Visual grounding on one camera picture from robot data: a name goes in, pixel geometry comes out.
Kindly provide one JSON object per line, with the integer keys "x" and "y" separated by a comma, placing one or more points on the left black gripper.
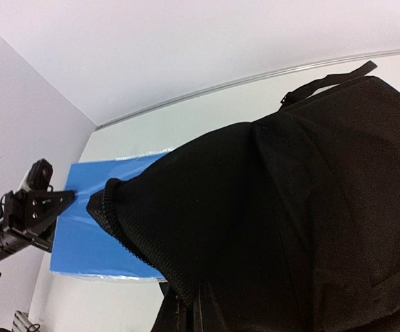
{"x": 29, "y": 216}

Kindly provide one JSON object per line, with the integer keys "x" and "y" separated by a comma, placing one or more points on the black student backpack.
{"x": 287, "y": 223}

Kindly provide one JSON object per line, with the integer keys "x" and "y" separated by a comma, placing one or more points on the aluminium mounting rail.
{"x": 21, "y": 323}

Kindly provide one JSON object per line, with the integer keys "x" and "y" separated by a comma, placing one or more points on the blue notebook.
{"x": 81, "y": 248}

